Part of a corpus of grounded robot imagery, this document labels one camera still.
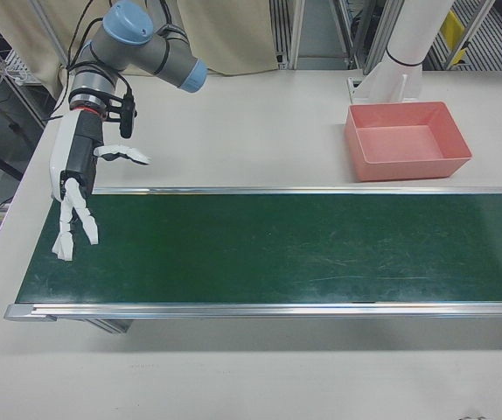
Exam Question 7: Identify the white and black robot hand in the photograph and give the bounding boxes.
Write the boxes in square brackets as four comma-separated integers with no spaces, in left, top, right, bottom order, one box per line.
[48,107,152,263]

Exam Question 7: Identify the pink plastic box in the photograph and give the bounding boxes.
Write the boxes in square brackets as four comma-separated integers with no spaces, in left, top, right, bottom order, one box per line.
[343,101,473,183]

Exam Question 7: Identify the metal shelf rack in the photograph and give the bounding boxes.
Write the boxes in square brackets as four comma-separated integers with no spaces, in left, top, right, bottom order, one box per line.
[0,0,73,132]

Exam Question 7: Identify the green conveyor belt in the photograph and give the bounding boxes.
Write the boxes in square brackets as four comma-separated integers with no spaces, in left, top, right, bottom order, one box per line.
[14,192,502,305]

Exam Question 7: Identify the beige curtain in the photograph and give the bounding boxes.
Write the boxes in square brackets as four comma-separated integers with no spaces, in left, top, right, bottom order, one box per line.
[27,0,278,116]

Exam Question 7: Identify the white cylindrical column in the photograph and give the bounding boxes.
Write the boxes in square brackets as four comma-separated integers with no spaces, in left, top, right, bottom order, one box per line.
[384,0,453,67]

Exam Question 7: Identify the yellow plastic part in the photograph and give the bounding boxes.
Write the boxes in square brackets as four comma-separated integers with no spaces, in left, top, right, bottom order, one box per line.
[441,10,467,50]

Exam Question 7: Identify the metal grating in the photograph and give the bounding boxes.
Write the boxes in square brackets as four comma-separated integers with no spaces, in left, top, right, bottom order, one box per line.
[423,0,502,71]

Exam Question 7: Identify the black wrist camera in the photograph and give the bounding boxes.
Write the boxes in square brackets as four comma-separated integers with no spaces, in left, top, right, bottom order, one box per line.
[101,89,139,140]

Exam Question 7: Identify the black cable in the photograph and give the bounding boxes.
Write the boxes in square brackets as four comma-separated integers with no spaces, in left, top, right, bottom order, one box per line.
[48,0,178,122]

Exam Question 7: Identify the aluminium conveyor side rail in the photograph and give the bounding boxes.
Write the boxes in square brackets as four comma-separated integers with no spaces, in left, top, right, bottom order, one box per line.
[92,186,502,196]
[4,300,502,323]

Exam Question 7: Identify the aluminium profile post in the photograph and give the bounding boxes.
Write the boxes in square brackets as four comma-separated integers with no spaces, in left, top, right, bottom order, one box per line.
[337,0,366,70]
[269,0,305,70]

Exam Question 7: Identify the white bracket stand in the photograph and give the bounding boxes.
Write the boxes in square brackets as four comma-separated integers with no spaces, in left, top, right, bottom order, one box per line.
[346,60,422,106]

